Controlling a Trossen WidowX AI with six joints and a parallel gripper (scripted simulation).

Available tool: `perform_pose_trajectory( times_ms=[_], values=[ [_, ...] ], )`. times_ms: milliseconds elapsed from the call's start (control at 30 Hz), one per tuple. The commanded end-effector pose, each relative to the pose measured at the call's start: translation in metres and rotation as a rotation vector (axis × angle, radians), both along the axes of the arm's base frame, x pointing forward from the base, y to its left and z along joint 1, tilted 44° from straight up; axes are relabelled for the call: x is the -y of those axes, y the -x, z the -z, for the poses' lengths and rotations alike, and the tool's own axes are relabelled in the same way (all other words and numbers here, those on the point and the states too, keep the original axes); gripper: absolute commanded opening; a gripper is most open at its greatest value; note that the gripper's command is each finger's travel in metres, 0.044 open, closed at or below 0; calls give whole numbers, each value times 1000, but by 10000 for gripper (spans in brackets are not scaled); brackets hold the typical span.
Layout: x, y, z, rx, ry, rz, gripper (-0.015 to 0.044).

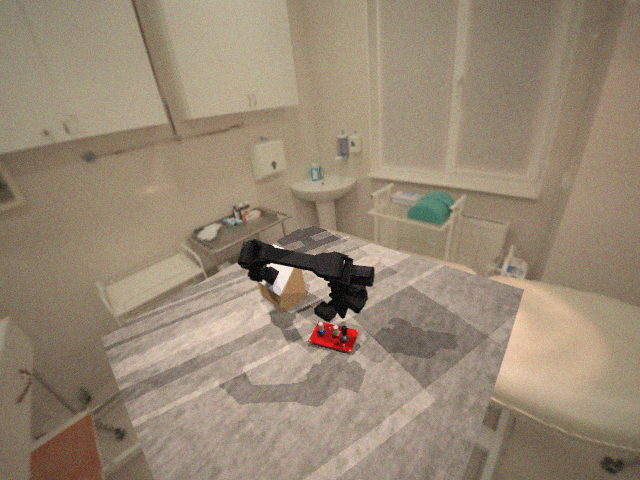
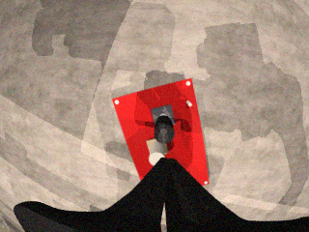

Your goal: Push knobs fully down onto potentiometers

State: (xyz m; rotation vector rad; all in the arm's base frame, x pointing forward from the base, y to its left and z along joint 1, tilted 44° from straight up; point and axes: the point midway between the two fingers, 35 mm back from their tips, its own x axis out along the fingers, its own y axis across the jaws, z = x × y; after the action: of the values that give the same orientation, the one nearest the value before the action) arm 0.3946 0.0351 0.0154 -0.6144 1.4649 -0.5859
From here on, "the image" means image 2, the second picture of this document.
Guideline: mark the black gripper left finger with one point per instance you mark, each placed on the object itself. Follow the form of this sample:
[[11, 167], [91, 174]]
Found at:
[[139, 211]]

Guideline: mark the red circuit board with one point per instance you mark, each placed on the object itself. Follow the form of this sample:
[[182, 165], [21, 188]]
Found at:
[[163, 122]]

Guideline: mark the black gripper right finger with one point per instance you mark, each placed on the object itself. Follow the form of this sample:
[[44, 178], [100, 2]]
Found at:
[[190, 208]]

